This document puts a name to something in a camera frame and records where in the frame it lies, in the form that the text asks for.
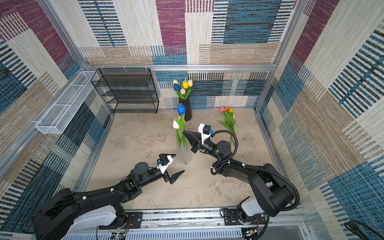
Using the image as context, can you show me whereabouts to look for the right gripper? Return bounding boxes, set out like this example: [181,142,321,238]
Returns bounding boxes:
[183,130,220,160]

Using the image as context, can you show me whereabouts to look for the clear glass vase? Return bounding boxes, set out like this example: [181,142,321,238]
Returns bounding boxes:
[176,143,192,166]

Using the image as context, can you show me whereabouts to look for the blue tulip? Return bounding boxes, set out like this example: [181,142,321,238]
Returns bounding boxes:
[177,104,187,144]
[174,84,181,91]

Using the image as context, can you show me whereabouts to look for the dark grey cylindrical vase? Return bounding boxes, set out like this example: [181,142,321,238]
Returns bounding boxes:
[183,98,192,122]

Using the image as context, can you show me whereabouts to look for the yellow tulip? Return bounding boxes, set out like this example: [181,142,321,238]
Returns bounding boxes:
[182,81,190,89]

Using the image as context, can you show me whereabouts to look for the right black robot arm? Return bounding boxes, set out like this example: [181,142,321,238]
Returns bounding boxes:
[183,124,300,224]

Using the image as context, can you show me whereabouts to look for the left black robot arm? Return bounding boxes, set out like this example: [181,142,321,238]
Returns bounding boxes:
[32,154,184,240]

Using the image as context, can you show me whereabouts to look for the orange red tulip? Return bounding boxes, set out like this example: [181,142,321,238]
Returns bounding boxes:
[225,107,236,135]

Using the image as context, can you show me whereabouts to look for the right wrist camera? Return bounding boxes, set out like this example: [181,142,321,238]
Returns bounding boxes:
[198,124,214,144]

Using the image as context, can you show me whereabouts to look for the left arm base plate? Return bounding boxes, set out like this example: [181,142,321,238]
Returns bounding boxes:
[98,212,143,230]

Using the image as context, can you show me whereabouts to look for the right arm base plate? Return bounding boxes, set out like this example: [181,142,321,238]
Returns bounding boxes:
[220,208,266,226]

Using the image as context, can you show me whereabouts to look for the black wire shelf rack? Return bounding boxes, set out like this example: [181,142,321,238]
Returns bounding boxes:
[91,68,159,114]

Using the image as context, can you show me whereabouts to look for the white wire mesh basket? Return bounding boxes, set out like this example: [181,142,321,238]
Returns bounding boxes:
[36,71,95,135]

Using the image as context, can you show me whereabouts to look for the aluminium mounting rail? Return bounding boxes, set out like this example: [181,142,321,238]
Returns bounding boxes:
[64,207,316,240]

